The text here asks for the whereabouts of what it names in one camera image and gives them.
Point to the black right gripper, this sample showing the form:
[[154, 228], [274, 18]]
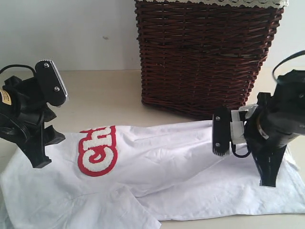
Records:
[[278, 119]]

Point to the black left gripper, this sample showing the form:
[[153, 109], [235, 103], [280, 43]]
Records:
[[23, 114]]

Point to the white t-shirt red lettering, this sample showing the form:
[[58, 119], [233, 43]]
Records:
[[128, 177]]

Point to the dark brown wicker basket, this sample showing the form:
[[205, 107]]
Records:
[[196, 57]]

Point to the grey floral lace basket liner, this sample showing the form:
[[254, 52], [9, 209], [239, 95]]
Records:
[[248, 3]]

